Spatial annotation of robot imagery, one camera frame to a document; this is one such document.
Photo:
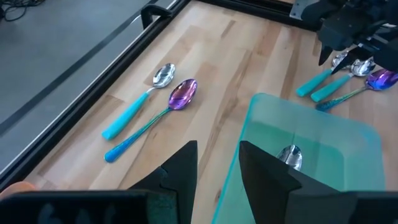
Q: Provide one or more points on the black table frame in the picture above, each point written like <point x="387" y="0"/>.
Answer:
<point x="62" y="133"/>

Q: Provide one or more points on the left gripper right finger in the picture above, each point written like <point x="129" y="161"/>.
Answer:
<point x="273" y="199"/>

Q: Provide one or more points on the silver metal plate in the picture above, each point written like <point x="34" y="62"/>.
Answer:
<point x="297" y="7"/>

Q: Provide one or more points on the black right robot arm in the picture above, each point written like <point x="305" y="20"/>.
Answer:
<point x="314" y="15"/>

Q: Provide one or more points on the iridescent rainbow spoon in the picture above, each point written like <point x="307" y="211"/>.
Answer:
<point x="183" y="93"/>
<point x="382" y="79"/>

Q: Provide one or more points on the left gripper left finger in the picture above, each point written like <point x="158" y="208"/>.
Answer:
<point x="183" y="174"/>

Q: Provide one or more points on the black frame clamp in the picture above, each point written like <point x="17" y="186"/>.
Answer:
<point x="155" y="9"/>

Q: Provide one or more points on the translucent green plastic bin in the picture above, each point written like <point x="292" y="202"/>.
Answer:
<point x="326" y="155"/>

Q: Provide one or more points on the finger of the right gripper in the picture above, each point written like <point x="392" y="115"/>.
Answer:
<point x="351" y="57"/>
<point x="323" y="54"/>

